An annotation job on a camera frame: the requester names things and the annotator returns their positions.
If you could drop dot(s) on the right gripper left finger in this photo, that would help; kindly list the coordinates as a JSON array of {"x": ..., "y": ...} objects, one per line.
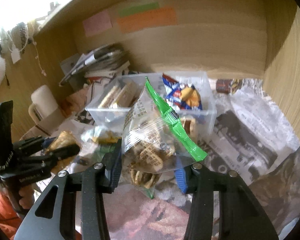
[{"x": 71, "y": 206}]

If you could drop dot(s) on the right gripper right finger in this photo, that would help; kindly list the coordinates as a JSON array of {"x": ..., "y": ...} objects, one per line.
[{"x": 241, "y": 216}]

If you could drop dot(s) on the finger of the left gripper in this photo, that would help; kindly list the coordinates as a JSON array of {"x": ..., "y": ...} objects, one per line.
[
  {"x": 53, "y": 157},
  {"x": 33, "y": 144}
]

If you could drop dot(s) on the clear bag brown pastries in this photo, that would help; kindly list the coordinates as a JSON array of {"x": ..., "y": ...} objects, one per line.
[{"x": 64, "y": 139}]

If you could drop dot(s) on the purple label cracker pack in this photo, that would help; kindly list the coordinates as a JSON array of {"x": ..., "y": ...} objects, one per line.
[{"x": 109, "y": 98}]

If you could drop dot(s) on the gold barcode cracker pack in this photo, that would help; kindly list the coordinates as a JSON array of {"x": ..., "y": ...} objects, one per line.
[{"x": 125, "y": 96}]

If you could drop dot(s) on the green zip bag of snacks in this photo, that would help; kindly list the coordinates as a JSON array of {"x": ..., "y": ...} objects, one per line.
[{"x": 156, "y": 140}]

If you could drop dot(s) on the blue biscuit snack packet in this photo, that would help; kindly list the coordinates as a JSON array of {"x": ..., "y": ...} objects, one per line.
[{"x": 180, "y": 95}]

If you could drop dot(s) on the person's hand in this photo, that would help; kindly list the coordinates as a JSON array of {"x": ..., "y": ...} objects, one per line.
[{"x": 26, "y": 200}]

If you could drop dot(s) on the white cushioned chair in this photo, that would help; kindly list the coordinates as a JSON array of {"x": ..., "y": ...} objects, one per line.
[{"x": 45, "y": 111}]

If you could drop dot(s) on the green foil snack packet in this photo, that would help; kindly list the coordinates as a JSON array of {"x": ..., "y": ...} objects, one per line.
[{"x": 100, "y": 151}]

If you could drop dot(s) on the yellow silver snack packet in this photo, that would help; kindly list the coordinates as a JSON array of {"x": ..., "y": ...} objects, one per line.
[{"x": 101, "y": 135}]

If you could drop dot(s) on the newspaper sheet covering table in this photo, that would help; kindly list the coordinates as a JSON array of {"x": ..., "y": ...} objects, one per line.
[{"x": 251, "y": 136}]

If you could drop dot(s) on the stack of magazines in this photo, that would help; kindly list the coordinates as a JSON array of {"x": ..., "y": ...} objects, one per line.
[{"x": 102, "y": 58}]

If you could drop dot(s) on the hanging round ornament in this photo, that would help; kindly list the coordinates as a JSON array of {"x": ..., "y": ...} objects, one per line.
[{"x": 20, "y": 37}]

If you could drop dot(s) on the clear plastic storage bin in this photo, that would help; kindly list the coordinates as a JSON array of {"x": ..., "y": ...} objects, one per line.
[{"x": 153, "y": 86}]

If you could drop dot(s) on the pink sticky note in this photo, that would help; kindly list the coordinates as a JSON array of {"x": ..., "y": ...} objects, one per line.
[{"x": 97, "y": 23}]

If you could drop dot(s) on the green sticky note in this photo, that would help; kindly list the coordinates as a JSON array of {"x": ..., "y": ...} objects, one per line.
[{"x": 138, "y": 9}]

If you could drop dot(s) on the orange sticky note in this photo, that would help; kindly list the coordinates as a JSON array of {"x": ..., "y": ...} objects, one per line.
[{"x": 161, "y": 17}]

